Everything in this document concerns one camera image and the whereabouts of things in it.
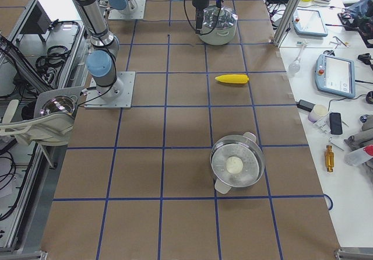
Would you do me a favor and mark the glass pot lid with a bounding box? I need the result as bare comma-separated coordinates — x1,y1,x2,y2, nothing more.
203,5,238,30

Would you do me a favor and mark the yellow toy corn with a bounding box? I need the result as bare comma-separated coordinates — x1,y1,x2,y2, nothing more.
215,74,249,85

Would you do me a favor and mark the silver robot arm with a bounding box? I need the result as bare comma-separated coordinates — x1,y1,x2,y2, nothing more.
73,0,181,101
108,0,138,15

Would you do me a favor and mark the pale green electric pot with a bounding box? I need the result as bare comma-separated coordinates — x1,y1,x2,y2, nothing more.
199,24,237,45

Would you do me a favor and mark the steel steamer pot with bun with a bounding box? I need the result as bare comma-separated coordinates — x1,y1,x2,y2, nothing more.
210,132,265,194

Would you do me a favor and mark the far blue teach pendant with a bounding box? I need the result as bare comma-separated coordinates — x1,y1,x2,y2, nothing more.
293,8,328,37

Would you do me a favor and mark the blue teach pendant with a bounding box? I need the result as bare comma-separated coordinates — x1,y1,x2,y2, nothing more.
314,54,356,99
293,8,328,37

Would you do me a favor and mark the black power adapter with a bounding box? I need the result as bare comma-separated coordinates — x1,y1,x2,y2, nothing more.
296,99,315,112

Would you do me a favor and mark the near blue teach pendant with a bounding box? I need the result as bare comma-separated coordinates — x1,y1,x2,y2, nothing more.
314,54,356,99

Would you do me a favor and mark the white paper cup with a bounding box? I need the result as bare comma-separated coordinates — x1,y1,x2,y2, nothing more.
308,104,328,123

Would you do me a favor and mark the steel bowl on chair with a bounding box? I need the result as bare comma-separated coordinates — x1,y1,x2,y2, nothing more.
40,96,75,116

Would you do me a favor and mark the grey white chair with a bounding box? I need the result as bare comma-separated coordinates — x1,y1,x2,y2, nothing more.
1,86,83,146

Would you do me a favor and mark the gold metal cylinder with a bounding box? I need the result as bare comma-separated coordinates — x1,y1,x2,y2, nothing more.
324,145,335,173

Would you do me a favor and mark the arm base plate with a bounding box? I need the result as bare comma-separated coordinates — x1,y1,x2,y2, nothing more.
84,71,136,109
108,0,146,20

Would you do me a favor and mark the aluminium frame post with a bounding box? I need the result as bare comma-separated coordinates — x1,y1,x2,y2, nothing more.
272,0,300,47

